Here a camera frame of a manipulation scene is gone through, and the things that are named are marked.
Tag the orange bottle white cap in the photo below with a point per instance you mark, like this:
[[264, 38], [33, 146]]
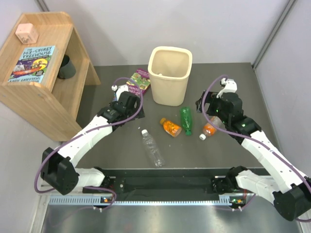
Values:
[[209, 130]]

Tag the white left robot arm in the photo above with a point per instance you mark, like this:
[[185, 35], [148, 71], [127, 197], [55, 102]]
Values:
[[58, 167]]

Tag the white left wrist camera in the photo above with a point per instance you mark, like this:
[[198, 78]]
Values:
[[118, 90]]

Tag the green plastic bottle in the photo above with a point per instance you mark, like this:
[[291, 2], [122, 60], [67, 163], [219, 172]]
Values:
[[186, 120]]

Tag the aluminium corner post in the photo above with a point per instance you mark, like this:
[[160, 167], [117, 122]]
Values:
[[277, 26]]

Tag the small orange bottle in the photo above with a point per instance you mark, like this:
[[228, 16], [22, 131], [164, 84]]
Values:
[[171, 128]]

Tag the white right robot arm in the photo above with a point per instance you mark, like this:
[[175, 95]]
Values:
[[289, 190]]

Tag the purple Treehouse book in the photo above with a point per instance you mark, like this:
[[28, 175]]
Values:
[[141, 77]]

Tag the blue Treehouse book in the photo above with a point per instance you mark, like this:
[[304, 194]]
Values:
[[34, 65]]

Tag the pink cube block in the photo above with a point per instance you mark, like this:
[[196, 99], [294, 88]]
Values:
[[27, 33]]

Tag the wooden shelf unit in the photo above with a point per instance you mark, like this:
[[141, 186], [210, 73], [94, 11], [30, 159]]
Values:
[[52, 107]]

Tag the cream plastic bin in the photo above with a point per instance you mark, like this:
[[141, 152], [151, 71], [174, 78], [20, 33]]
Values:
[[169, 70]]

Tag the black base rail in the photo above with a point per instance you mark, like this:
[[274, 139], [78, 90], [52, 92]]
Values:
[[167, 184]]

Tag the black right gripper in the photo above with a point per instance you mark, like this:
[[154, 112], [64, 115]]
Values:
[[210, 97]]

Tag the dark grey cup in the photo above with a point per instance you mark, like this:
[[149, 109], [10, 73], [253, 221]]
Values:
[[67, 69]]

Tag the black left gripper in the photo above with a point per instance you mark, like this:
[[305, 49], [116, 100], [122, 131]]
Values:
[[137, 104]]

